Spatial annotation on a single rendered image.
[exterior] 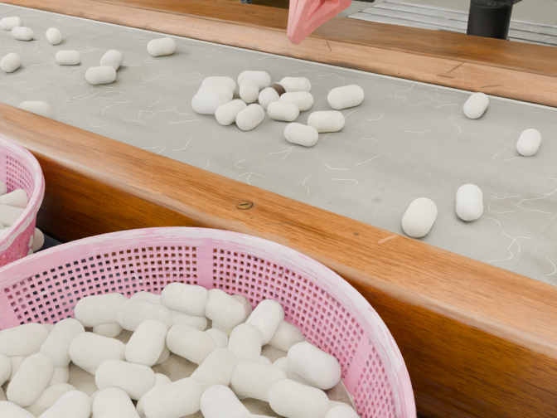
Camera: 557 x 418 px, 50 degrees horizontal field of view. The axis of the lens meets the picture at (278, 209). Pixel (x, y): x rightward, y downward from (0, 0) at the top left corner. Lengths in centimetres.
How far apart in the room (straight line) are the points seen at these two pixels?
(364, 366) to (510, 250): 15
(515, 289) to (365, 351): 9
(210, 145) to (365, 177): 15
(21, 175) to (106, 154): 7
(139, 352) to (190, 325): 4
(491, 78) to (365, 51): 15
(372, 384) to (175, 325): 12
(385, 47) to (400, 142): 20
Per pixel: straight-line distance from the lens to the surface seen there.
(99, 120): 64
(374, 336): 31
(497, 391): 35
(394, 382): 29
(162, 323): 36
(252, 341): 34
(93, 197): 49
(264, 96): 60
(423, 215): 41
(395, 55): 71
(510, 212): 47
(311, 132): 53
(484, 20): 99
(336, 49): 74
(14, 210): 50
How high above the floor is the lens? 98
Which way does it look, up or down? 33 degrees down
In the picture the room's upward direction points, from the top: 3 degrees counter-clockwise
